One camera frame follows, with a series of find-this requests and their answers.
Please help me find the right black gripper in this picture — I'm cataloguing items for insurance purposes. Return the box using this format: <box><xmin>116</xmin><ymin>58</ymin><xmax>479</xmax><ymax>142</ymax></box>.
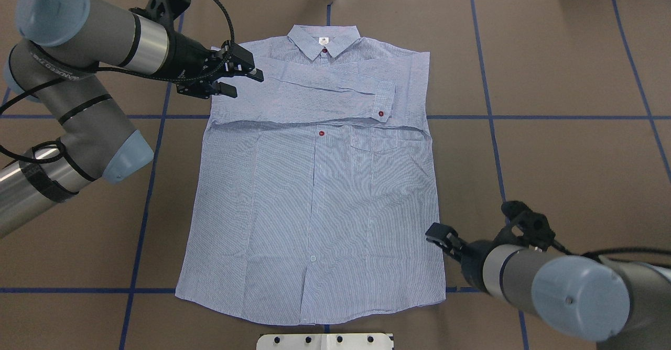
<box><xmin>426</xmin><ymin>223</ymin><xmax>493</xmax><ymax>288</ymax></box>

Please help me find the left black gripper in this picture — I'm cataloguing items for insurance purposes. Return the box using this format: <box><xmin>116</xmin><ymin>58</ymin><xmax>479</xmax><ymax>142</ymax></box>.
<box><xmin>166</xmin><ymin>32</ymin><xmax>264</xmax><ymax>99</ymax></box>

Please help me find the light blue striped shirt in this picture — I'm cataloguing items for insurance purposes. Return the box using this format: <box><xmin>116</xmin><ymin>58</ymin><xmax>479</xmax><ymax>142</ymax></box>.
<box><xmin>175</xmin><ymin>25</ymin><xmax>446</xmax><ymax>326</ymax></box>

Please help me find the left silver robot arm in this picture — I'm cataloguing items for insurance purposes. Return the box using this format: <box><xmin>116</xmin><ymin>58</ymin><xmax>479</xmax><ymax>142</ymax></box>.
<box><xmin>1</xmin><ymin>0</ymin><xmax>264</xmax><ymax>236</ymax></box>

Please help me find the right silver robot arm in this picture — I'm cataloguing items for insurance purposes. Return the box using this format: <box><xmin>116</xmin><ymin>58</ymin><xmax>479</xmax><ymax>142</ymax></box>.
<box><xmin>426</xmin><ymin>223</ymin><xmax>670</xmax><ymax>349</ymax></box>

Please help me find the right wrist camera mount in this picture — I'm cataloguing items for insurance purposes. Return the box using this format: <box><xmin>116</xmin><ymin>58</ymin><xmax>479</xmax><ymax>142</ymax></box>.
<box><xmin>501</xmin><ymin>201</ymin><xmax>556</xmax><ymax>250</ymax></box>

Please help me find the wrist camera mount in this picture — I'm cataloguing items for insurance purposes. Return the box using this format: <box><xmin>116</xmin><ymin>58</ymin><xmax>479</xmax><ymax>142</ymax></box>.
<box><xmin>501</xmin><ymin>201</ymin><xmax>556</xmax><ymax>250</ymax></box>
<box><xmin>129</xmin><ymin>0</ymin><xmax>191</xmax><ymax>31</ymax></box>

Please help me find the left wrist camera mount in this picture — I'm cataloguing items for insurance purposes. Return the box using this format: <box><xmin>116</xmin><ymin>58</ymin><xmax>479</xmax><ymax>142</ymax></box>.
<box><xmin>129</xmin><ymin>0</ymin><xmax>191</xmax><ymax>31</ymax></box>

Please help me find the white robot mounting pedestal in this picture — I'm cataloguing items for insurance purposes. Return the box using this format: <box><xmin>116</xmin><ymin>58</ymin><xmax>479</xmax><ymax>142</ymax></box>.
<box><xmin>256</xmin><ymin>333</ymin><xmax>395</xmax><ymax>349</ymax></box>

